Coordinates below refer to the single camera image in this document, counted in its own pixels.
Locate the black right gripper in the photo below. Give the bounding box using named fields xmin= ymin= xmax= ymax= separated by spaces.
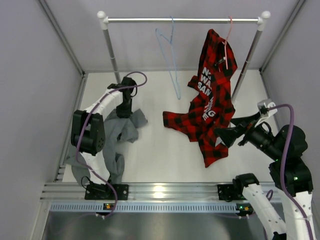
xmin=214 ymin=110 xmax=283 ymax=161

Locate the grey button shirt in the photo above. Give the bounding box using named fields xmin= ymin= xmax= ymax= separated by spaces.
xmin=64 ymin=109 xmax=148 ymax=185

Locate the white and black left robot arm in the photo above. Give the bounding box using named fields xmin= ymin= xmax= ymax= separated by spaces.
xmin=70 ymin=76 xmax=138 ymax=200

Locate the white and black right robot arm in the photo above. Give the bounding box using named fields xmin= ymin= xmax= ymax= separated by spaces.
xmin=214 ymin=112 xmax=316 ymax=240

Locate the red black plaid shirt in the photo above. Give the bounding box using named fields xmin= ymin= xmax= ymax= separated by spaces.
xmin=162 ymin=29 xmax=238 ymax=167

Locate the silver white clothes rack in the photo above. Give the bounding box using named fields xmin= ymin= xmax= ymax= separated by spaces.
xmin=97 ymin=10 xmax=271 ymax=101

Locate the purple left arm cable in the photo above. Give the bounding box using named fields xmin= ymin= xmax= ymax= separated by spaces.
xmin=74 ymin=71 xmax=148 ymax=220

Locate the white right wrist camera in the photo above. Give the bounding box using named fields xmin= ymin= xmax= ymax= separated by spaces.
xmin=256 ymin=98 xmax=278 ymax=125

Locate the light blue wire hanger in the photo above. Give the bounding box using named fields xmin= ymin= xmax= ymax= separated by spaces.
xmin=155 ymin=16 xmax=181 ymax=100

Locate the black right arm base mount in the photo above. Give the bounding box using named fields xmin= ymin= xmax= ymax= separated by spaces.
xmin=217 ymin=184 xmax=245 ymax=202

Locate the pink wire hanger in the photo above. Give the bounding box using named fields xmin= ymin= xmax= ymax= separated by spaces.
xmin=224 ymin=16 xmax=233 ymax=70

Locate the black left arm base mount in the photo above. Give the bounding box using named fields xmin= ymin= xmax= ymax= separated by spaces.
xmin=84 ymin=182 xmax=129 ymax=201

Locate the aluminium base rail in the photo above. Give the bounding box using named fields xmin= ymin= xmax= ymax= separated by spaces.
xmin=40 ymin=182 xmax=227 ymax=202

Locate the grey slotted cable duct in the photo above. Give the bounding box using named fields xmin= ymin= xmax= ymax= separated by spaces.
xmin=50 ymin=202 xmax=253 ymax=214

